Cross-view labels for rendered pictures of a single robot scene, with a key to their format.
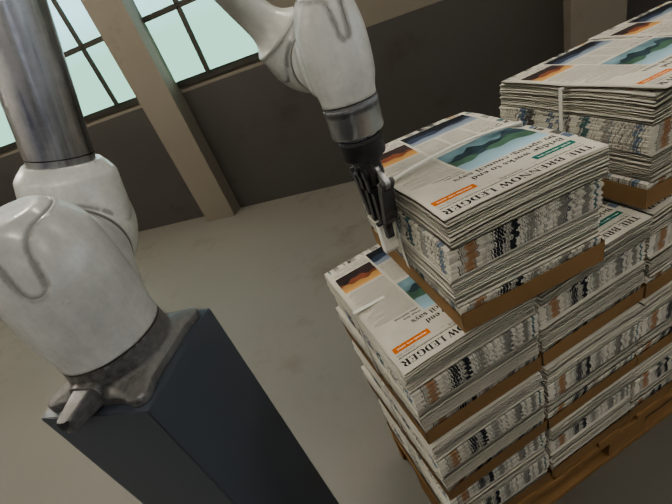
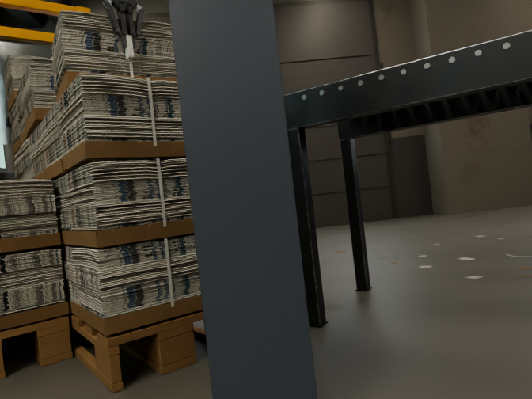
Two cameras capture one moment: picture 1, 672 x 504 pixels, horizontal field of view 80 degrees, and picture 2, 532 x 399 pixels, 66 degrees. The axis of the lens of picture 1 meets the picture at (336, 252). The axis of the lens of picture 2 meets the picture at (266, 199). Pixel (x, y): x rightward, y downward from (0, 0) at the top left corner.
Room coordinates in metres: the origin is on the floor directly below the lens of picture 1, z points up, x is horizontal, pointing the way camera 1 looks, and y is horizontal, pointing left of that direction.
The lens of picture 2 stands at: (0.84, 1.19, 0.45)
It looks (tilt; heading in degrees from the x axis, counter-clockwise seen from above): 0 degrees down; 245
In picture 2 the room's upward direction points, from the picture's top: 6 degrees counter-clockwise
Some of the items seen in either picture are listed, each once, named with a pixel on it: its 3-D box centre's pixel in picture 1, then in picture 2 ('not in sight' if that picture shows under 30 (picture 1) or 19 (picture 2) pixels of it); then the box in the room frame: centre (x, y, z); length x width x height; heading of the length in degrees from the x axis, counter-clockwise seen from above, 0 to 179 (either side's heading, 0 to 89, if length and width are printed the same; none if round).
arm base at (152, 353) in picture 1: (113, 356); not in sight; (0.50, 0.37, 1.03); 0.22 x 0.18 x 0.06; 159
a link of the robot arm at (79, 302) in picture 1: (62, 275); not in sight; (0.53, 0.37, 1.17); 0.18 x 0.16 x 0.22; 12
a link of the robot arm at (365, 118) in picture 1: (354, 118); not in sight; (0.66, -0.11, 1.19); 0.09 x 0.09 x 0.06
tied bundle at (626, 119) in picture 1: (610, 115); (77, 102); (0.80, -0.69, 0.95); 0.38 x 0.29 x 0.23; 12
